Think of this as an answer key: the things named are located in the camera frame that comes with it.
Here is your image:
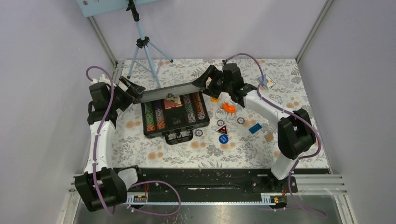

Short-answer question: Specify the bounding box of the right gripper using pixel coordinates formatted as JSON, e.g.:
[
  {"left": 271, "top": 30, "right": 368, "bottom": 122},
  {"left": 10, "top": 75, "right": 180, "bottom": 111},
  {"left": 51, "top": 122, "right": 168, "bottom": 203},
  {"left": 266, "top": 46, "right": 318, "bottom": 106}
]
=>
[{"left": 191, "top": 66, "right": 232, "bottom": 100}]

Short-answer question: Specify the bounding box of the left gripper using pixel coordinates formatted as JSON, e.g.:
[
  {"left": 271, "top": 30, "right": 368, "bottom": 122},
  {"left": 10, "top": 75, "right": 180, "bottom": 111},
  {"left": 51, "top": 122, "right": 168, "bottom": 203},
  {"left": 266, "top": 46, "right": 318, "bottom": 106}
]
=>
[{"left": 109, "top": 77, "right": 146, "bottom": 111}]

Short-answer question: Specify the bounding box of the orange big blind button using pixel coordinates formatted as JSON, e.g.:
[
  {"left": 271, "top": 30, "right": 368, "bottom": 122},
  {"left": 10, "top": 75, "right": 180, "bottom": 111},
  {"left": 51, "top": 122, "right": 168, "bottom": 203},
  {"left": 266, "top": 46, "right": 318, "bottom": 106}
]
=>
[{"left": 211, "top": 97, "right": 220, "bottom": 102}]

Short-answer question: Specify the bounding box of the black poker chip case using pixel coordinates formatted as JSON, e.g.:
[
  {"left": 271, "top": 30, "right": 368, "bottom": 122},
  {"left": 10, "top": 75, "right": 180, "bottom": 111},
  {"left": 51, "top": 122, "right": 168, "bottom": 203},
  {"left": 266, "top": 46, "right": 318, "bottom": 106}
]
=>
[{"left": 135, "top": 83, "right": 210, "bottom": 145}]

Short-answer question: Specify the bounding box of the black triangular all-in button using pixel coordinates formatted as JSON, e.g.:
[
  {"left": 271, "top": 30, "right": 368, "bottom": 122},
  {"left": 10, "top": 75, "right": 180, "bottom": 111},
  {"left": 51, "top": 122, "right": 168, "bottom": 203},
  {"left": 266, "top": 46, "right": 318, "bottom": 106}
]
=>
[{"left": 216, "top": 125, "right": 228, "bottom": 136}]

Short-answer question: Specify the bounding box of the blue small blind button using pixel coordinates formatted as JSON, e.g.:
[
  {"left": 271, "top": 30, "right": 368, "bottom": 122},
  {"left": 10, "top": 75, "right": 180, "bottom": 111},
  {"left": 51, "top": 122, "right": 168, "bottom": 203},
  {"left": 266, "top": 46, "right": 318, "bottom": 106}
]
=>
[{"left": 219, "top": 134, "right": 229, "bottom": 144}]

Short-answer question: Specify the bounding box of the blue playing card deck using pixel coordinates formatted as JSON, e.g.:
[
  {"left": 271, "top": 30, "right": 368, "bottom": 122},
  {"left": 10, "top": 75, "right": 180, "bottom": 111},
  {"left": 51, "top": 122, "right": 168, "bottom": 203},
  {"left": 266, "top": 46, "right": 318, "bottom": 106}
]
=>
[{"left": 257, "top": 74, "right": 276, "bottom": 90}]

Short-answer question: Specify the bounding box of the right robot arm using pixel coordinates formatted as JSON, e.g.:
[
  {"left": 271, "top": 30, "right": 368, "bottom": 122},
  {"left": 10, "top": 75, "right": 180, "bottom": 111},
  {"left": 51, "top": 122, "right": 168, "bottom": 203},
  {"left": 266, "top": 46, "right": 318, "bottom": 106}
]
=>
[{"left": 192, "top": 63, "right": 318, "bottom": 192}]

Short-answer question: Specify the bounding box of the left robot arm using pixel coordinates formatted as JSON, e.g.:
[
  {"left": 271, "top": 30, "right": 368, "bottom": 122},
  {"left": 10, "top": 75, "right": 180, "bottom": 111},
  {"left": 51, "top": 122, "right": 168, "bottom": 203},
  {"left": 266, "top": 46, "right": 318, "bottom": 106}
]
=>
[{"left": 74, "top": 76, "right": 145, "bottom": 212}]

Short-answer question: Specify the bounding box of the blue tan poker chip row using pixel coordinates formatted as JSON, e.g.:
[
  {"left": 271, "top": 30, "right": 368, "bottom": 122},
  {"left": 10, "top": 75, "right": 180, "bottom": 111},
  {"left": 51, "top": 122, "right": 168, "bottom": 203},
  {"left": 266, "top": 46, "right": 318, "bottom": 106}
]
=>
[{"left": 182, "top": 94, "right": 196, "bottom": 123}]

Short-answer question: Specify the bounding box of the purple poker chip row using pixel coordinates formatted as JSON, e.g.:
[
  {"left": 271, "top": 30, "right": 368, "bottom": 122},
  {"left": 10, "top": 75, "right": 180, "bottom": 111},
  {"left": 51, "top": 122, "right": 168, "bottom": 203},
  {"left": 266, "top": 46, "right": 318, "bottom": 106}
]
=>
[{"left": 155, "top": 101, "right": 165, "bottom": 130}]

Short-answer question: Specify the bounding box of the red playing card deck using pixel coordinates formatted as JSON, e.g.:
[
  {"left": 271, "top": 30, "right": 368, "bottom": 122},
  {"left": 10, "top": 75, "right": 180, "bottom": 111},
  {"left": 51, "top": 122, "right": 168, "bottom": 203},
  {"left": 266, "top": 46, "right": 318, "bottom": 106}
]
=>
[{"left": 163, "top": 96, "right": 183, "bottom": 110}]

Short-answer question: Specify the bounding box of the orange black poker chip row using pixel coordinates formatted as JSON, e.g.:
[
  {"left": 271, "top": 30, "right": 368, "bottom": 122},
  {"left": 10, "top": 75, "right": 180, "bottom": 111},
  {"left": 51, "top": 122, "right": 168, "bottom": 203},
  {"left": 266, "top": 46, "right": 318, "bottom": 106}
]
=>
[{"left": 193, "top": 92, "right": 206, "bottom": 120}]

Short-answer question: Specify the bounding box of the orange curved block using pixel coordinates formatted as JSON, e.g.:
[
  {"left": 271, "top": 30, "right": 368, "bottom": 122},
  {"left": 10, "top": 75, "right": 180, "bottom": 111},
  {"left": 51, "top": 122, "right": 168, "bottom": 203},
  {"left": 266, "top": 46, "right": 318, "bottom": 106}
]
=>
[{"left": 222, "top": 103, "right": 236, "bottom": 113}]

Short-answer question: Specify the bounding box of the loose poker chip middle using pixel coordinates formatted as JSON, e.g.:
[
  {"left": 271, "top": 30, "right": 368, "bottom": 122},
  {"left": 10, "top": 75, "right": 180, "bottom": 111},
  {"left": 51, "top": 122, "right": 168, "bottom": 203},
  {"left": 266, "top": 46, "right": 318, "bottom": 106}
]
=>
[{"left": 217, "top": 119, "right": 225, "bottom": 126}]

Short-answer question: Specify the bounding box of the light blue tripod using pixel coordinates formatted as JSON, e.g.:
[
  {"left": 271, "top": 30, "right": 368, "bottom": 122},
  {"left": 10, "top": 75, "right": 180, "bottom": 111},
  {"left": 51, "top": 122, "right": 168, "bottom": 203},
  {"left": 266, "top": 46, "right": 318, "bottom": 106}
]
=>
[{"left": 126, "top": 0, "right": 174, "bottom": 88}]

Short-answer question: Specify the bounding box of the loose poker chip near case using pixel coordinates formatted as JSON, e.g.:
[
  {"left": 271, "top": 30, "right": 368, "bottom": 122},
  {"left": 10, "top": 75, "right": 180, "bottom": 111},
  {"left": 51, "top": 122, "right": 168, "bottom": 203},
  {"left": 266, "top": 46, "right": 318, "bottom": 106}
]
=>
[{"left": 195, "top": 129, "right": 203, "bottom": 137}]

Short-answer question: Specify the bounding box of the loose poker chip right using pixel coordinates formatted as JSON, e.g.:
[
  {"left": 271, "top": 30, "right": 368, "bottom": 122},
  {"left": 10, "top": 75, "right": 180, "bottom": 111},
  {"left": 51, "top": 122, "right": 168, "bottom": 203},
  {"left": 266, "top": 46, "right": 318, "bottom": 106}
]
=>
[{"left": 237, "top": 117, "right": 245, "bottom": 124}]

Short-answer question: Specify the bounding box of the blue rectangular block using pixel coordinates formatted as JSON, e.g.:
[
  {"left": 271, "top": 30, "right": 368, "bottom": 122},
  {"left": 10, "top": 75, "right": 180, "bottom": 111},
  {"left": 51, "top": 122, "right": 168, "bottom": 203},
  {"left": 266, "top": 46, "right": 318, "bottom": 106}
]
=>
[{"left": 249, "top": 123, "right": 262, "bottom": 134}]

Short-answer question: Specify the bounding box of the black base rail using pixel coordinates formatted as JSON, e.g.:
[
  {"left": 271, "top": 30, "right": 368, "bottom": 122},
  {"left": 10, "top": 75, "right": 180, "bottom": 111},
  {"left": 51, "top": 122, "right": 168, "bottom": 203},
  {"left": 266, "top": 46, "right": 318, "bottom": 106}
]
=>
[{"left": 126, "top": 168, "right": 330, "bottom": 208}]

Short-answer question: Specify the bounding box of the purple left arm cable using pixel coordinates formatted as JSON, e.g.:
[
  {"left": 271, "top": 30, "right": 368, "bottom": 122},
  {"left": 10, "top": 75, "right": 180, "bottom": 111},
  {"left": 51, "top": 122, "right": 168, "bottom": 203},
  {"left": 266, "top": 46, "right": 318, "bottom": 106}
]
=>
[{"left": 85, "top": 65, "right": 182, "bottom": 217}]

